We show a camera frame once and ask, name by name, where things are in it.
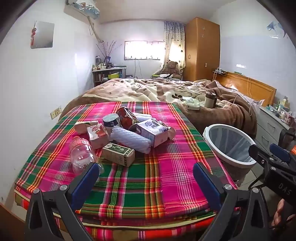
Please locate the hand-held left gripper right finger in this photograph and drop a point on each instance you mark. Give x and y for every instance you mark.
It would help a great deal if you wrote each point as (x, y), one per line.
(205, 185)

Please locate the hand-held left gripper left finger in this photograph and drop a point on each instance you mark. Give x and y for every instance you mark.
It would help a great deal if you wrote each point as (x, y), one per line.
(86, 183)

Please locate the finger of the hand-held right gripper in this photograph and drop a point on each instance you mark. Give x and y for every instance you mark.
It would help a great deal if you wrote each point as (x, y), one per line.
(280, 153)
(260, 154)

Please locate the white bin with grey bag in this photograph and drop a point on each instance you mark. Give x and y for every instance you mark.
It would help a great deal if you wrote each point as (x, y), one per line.
(227, 160)

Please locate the green white carton box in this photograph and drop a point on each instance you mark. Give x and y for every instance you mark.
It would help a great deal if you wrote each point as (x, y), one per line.
(118, 154)

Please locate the white foam net sleeve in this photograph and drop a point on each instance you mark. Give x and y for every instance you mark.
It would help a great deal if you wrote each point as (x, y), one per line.
(129, 139)

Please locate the blue white cardboard box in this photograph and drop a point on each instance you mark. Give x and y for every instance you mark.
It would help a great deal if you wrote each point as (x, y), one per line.
(150, 134)

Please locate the person's right hand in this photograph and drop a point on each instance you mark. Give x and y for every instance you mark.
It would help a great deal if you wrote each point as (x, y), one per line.
(281, 213)

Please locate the clear plastic bottle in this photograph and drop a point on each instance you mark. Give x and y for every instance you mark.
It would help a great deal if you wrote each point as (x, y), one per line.
(81, 155)

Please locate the grey drawer cabinet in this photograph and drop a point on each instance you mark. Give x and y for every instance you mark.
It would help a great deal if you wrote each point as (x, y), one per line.
(268, 125)

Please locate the group of small bottles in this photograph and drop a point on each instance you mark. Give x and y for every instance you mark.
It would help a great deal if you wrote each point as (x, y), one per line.
(283, 113)

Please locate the red white medicine box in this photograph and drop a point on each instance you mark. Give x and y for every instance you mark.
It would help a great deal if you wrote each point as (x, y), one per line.
(98, 136)

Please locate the crumpled beige carton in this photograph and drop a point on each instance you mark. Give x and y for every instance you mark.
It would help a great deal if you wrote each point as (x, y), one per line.
(81, 127)

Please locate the pink green plaid blanket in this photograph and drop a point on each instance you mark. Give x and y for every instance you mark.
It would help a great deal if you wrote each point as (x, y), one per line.
(143, 185)

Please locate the small beige paper cup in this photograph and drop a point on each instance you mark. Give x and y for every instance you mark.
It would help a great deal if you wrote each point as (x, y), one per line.
(171, 133)

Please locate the small blue white can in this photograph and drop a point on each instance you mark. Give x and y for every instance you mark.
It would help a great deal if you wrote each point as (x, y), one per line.
(111, 121)

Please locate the wooden headboard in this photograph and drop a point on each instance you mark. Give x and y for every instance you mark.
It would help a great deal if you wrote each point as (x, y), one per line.
(252, 87)

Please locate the white brown thermos cup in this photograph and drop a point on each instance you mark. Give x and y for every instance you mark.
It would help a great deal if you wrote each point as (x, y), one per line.
(210, 100)

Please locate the red cylindrical can with face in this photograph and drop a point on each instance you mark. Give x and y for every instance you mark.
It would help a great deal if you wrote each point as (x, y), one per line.
(126, 117)

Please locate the white tissue box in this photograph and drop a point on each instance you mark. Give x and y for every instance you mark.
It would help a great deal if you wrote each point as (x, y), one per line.
(192, 103)

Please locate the power strip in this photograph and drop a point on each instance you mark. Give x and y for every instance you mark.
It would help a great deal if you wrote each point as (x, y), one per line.
(219, 71)

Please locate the brown cream fleece blanket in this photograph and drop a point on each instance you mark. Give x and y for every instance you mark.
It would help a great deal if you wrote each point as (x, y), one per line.
(161, 92)

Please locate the shelf desk with bottles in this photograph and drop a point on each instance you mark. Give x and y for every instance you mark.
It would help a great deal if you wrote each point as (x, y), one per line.
(108, 75)

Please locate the wooden wardrobe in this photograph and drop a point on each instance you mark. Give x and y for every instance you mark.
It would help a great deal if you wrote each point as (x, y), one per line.
(201, 51)

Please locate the brown teddy bear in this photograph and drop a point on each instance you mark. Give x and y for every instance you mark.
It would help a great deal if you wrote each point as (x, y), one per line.
(171, 69)

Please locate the vase with dry branches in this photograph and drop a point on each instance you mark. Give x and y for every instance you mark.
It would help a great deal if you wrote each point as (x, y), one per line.
(108, 52)

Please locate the patterned curtain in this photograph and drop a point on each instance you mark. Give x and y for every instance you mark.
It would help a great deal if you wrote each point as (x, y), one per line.
(173, 41)

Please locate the window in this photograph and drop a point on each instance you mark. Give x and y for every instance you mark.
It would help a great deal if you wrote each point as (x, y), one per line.
(143, 49)

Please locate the air conditioner pipe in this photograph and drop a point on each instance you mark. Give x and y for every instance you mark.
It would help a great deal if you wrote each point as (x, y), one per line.
(94, 30)

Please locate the red knot ornament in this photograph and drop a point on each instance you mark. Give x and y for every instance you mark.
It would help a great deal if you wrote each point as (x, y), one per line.
(33, 34)

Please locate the wall socket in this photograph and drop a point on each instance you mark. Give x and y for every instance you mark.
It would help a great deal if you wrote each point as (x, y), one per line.
(56, 112)

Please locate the silver wall panel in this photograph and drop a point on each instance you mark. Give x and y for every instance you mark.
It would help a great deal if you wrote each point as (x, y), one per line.
(45, 34)

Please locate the wall air conditioner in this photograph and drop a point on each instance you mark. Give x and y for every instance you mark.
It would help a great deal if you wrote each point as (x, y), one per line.
(83, 8)

